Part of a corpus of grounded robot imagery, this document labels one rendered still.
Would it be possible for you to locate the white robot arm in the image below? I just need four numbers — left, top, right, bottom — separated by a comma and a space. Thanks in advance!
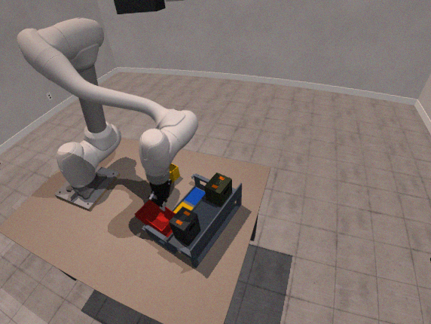
17, 17, 198, 200

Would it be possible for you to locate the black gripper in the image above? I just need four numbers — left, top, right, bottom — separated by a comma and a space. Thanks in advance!
148, 179, 172, 211

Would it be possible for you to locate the dark grey metal shelf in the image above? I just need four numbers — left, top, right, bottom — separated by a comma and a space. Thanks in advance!
143, 173, 242, 268

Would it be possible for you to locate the red bin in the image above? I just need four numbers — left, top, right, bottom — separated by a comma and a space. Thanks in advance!
136, 200, 175, 236

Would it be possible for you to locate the yellow bin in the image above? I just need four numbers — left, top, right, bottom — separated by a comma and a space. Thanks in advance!
170, 164, 180, 184

